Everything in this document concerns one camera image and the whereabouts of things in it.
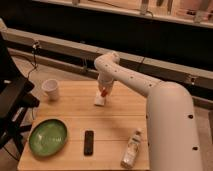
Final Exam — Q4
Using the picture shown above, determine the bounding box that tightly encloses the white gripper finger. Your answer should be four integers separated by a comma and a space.
106, 85, 113, 95
98, 85, 103, 93

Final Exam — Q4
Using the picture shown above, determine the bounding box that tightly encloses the red orange pepper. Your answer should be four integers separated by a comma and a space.
101, 89, 108, 97

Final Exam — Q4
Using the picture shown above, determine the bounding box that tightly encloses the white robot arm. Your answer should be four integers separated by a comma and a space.
94, 51, 203, 171

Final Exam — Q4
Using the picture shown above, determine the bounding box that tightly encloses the white sponge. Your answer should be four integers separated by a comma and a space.
94, 92, 106, 106

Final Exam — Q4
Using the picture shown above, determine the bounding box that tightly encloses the black remote control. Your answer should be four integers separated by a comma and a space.
84, 130, 94, 156

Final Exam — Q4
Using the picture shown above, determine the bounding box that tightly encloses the white paper cup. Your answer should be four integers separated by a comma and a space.
41, 79, 59, 101

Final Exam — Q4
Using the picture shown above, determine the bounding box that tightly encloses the green bowl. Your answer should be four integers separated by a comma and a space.
28, 119, 68, 157

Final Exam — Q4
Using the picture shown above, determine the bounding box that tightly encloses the clear plastic bottle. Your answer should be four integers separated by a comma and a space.
121, 128, 142, 169

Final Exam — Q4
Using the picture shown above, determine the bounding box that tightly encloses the black office chair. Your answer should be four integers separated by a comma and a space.
0, 33, 40, 154

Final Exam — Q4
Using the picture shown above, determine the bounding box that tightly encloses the black hanging cable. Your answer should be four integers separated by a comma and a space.
26, 41, 40, 80

